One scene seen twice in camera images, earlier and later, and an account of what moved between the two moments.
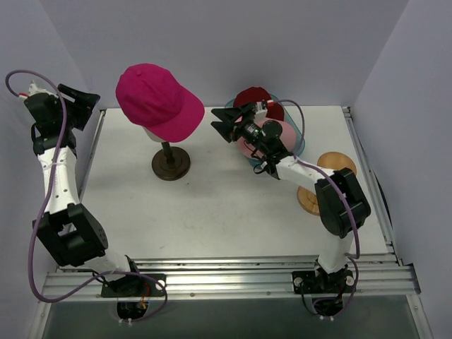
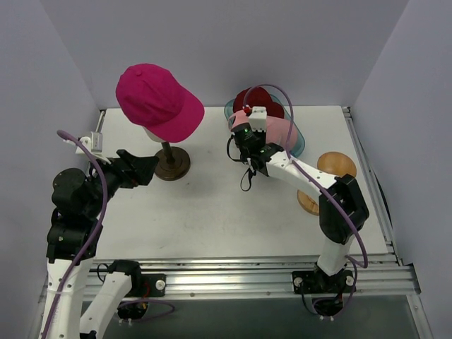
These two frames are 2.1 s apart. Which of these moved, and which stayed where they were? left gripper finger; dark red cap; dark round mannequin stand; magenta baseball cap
Moved: left gripper finger
Stayed: dark red cap; dark round mannequin stand; magenta baseball cap
